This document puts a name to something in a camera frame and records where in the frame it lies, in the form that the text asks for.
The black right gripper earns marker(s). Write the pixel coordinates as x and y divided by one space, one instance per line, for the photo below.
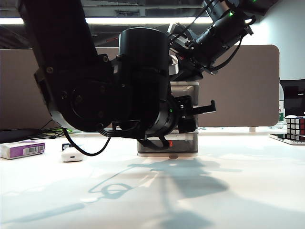
190 69

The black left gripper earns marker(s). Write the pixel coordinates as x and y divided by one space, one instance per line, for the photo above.
187 124

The white earphone case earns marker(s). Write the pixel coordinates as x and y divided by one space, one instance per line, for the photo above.
69 157

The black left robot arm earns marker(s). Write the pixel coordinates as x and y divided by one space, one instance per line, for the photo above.
59 47

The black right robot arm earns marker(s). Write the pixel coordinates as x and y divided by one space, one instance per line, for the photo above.
221 31

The brown desk partition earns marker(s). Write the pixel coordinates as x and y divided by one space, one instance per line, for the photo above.
238 83

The red tape tab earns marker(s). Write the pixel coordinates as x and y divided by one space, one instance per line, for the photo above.
170 143

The clear plastic bottle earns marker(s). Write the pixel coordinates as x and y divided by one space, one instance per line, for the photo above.
281 102

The white flat board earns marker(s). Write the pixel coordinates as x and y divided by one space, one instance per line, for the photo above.
277 137

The black monitor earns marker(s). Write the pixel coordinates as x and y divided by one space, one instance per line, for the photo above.
294 95

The rubik's cube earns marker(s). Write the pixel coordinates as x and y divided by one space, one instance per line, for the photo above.
295 126

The ceiling light strip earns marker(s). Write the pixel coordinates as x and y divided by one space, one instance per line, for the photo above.
107 20

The clear tape roll black dispenser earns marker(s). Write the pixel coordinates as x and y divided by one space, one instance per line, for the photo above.
64 146

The purple white tissue pack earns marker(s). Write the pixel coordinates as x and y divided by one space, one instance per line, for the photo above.
21 150

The white drawer cabinet frame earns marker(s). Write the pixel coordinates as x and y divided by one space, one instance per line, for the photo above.
186 83

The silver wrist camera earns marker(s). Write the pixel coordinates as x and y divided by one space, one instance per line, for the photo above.
174 66

